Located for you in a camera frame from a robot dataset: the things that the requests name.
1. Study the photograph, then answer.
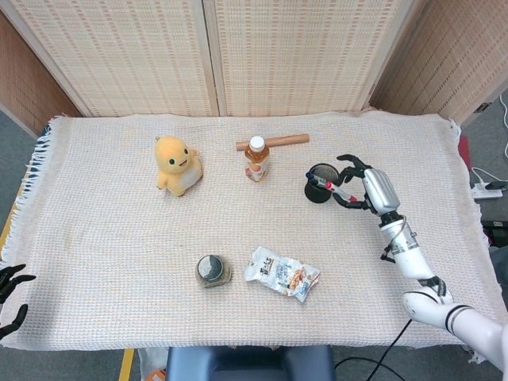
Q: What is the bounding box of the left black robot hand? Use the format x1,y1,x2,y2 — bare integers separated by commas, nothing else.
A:
0,264,37,341

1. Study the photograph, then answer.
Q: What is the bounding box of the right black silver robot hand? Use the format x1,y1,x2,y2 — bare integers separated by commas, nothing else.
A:
329,154,401,217

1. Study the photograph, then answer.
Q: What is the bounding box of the red white marker pen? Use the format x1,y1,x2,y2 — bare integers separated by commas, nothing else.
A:
323,181,356,202

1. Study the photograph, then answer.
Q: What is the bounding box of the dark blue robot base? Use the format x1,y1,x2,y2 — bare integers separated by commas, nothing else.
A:
165,344,337,381

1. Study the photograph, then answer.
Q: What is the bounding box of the black mesh pen holder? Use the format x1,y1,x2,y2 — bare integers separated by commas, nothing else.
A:
304,162,341,205

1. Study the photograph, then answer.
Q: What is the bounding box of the brown wooden rolling pin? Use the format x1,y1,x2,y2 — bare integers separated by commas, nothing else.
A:
235,133,310,152

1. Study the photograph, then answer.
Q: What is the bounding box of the white power strip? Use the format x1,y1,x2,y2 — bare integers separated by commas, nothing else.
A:
471,183,503,200

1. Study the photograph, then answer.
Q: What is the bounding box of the beige woven tablecloth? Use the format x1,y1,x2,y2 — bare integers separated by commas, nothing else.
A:
0,108,507,352

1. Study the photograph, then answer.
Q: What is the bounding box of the orange tea bottle white cap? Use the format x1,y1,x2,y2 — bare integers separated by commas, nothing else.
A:
244,136,271,184

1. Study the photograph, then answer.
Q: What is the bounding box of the white snack bag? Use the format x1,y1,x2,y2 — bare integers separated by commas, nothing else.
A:
243,245,321,305

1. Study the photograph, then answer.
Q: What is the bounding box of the woven bamboo folding screen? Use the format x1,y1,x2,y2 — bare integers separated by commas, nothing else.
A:
0,0,508,138

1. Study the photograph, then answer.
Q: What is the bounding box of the round grey tin can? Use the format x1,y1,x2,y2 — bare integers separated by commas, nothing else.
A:
194,254,233,291

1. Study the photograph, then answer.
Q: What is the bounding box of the yellow plush duck toy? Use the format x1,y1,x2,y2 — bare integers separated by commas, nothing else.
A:
154,135,204,198

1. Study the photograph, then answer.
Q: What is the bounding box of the white cable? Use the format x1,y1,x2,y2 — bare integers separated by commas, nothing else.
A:
470,134,508,187

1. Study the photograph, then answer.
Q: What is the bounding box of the black cable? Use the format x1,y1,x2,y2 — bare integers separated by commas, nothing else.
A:
333,317,414,381

